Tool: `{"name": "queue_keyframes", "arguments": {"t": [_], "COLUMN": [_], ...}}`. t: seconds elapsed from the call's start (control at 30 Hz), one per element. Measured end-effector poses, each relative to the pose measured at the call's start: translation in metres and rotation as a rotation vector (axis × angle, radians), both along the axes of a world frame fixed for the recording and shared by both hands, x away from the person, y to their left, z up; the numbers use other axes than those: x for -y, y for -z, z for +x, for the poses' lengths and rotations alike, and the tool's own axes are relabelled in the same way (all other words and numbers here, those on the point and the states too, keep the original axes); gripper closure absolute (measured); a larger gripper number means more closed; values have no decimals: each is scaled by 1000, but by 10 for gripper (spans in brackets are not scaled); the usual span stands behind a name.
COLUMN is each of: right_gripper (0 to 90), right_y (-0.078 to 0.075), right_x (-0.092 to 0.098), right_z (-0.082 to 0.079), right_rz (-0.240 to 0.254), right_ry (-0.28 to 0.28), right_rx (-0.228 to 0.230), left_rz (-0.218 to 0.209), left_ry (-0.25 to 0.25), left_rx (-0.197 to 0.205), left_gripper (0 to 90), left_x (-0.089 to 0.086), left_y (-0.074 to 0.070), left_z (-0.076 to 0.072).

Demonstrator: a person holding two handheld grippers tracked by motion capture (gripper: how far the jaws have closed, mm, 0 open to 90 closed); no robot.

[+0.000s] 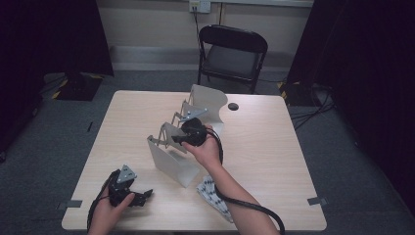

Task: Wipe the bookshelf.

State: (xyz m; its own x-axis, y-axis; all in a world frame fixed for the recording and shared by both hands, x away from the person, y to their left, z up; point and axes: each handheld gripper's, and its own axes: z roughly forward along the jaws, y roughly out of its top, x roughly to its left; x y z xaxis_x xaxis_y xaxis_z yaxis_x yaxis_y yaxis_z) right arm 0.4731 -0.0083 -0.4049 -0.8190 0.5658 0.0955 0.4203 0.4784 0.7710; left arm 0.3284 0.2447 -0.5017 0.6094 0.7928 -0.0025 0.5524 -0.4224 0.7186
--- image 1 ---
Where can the expandable grey metal bookend rack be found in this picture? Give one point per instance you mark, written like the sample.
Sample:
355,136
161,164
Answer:
173,163

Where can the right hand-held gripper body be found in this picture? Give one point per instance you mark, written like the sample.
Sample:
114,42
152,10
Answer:
195,130

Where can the person's left hand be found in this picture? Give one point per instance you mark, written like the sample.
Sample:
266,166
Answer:
109,215

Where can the black curtain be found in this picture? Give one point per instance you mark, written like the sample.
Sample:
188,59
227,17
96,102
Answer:
368,65
49,39

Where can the white black patterned socks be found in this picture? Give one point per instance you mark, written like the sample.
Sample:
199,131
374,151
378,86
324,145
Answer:
212,199

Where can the grey tape strip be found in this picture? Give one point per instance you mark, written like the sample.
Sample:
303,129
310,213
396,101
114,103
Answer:
317,201
70,204

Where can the black round table grommet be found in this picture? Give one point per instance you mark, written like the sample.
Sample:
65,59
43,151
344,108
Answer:
233,106

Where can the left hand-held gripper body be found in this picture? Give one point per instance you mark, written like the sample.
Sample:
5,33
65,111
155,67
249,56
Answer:
125,184

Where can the black stand base striped tape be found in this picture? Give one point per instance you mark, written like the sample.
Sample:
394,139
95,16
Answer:
295,94
78,86

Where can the white wall socket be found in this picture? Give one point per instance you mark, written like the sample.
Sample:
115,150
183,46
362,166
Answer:
199,6

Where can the person's right hand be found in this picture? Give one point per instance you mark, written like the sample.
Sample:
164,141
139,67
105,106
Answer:
207,155

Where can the black folding chair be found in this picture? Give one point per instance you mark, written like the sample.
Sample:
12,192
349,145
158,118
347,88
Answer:
231,62

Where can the small black floor object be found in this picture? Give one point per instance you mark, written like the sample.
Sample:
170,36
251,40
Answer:
89,126

